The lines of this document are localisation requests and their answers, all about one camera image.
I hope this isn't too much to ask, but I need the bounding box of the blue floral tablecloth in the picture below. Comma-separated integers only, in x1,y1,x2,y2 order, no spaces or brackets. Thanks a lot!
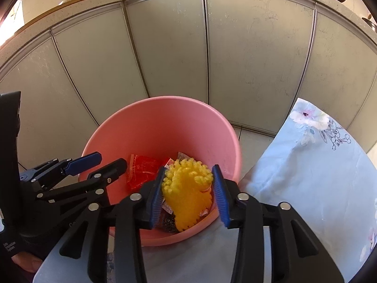
32,98,377,283

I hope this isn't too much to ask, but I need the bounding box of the pink plastic bucket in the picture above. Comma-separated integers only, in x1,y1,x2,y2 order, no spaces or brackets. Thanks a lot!
78,96,242,246

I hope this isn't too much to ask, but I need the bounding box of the red plastic bag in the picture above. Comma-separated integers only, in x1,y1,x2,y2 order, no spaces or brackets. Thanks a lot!
127,154,161,191

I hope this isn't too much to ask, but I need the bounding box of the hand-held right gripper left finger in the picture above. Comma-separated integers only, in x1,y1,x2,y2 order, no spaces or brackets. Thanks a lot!
32,167,166,283

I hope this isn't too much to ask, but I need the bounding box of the yellow foam fruit net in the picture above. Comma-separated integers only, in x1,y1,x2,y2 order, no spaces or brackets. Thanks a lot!
161,158,214,232

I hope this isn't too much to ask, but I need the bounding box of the person's left hand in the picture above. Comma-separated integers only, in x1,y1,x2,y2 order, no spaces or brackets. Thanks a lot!
12,252,45,273

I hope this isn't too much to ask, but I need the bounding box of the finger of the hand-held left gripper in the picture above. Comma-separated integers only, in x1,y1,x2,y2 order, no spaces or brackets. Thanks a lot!
18,152,102,184
35,158,128,213

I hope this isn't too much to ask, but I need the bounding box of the grey kitchen counter cabinet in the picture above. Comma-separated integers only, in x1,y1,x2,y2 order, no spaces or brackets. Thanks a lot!
0,0,377,166

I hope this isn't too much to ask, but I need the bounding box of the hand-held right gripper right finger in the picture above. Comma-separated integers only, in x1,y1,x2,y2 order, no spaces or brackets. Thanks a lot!
213,165,345,283

